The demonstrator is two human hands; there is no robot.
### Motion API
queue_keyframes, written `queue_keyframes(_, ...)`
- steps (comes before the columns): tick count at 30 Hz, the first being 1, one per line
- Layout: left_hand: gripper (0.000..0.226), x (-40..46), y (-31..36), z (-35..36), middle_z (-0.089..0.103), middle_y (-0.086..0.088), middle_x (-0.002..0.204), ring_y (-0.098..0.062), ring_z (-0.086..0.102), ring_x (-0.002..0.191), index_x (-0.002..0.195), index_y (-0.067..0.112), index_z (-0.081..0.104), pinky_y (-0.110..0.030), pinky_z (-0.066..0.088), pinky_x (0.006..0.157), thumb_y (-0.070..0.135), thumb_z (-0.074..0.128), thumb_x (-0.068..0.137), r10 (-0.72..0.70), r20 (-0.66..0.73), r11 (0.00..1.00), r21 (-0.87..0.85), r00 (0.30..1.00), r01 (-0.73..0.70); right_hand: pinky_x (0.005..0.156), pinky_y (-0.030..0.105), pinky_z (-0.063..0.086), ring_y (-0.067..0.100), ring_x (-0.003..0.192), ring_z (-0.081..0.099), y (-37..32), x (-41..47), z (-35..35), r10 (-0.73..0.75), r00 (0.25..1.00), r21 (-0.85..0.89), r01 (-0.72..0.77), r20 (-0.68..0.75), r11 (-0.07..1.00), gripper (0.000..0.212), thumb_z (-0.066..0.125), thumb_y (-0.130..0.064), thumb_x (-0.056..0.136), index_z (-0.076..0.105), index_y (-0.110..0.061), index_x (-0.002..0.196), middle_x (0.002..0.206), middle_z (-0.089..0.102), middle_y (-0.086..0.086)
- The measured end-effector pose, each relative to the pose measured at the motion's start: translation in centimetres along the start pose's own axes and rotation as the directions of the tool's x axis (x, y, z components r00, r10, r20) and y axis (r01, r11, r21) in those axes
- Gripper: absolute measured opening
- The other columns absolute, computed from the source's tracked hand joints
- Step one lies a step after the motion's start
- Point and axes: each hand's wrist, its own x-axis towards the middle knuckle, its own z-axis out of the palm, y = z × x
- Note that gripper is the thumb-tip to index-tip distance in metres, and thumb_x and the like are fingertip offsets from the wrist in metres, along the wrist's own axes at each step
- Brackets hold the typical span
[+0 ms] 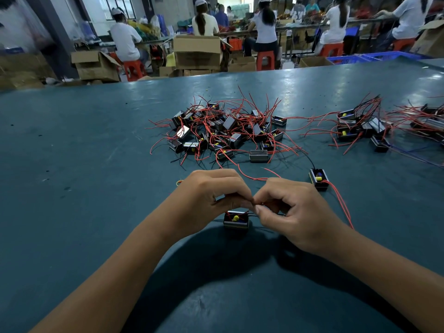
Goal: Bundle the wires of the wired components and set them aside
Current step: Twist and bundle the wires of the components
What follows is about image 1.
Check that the person's left hand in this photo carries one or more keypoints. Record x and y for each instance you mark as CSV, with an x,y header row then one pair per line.
x,y
198,201

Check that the person's right hand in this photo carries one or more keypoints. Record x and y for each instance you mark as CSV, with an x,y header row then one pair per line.
x,y
309,218

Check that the person's left forearm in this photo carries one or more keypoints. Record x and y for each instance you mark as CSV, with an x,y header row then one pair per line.
x,y
97,287

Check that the person's right forearm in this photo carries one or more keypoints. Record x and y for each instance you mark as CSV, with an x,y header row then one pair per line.
x,y
395,287

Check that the low cardboard box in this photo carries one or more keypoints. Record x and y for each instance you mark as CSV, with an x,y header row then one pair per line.
x,y
242,64

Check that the large closed cardboard box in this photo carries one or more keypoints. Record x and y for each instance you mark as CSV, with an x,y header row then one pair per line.
x,y
198,52

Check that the shallow cardboard box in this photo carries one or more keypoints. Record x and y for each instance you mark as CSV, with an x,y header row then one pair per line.
x,y
316,61

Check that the blue plastic crate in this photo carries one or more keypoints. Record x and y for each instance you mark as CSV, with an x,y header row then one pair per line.
x,y
395,56
350,59

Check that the open cardboard box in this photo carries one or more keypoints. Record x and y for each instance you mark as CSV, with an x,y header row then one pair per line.
x,y
96,65

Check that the tilted cardboard box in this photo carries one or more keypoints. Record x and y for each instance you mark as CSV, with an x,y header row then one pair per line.
x,y
430,39

